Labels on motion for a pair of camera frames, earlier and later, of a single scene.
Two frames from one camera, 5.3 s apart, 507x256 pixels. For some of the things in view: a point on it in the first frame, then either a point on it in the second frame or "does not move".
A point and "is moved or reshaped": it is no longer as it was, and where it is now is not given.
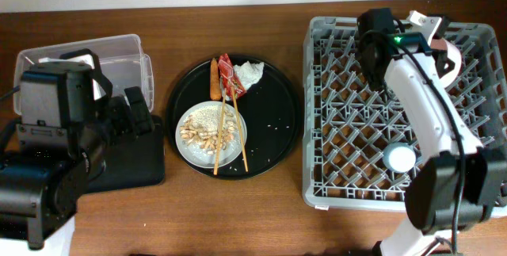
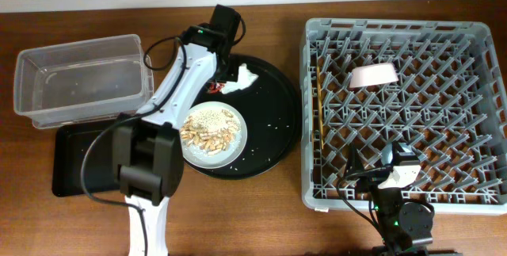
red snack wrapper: x=229 y=78 → x=215 y=88
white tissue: x=249 y=73 is moved or reshaped
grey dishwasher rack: x=348 y=123 does not move
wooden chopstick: x=220 y=132 → x=319 y=105
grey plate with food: x=197 y=133 does not move
